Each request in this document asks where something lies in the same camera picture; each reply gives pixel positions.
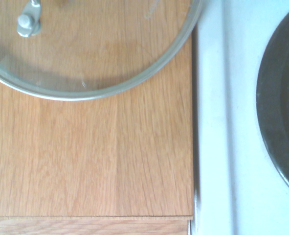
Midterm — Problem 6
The black coil stove burner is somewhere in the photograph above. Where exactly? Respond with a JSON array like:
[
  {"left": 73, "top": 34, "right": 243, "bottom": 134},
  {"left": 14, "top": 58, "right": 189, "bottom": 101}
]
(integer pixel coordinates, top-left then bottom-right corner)
[{"left": 255, "top": 1, "right": 289, "bottom": 201}]

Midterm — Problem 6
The white electric stove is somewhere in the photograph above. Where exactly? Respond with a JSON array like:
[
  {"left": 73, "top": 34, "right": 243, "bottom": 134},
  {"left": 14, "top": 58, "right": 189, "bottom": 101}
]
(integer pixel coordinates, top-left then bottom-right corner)
[{"left": 191, "top": 0, "right": 289, "bottom": 235}]

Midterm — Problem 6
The large wooden cutting board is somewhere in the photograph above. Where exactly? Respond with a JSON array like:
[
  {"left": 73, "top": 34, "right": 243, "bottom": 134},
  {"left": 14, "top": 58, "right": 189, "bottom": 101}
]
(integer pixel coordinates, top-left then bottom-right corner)
[{"left": 0, "top": 0, "right": 194, "bottom": 220}]

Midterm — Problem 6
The glass pot lid metal rim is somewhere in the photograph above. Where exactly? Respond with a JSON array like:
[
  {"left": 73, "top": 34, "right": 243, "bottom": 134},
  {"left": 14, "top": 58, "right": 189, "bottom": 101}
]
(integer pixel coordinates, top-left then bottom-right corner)
[{"left": 0, "top": 0, "right": 204, "bottom": 101}]

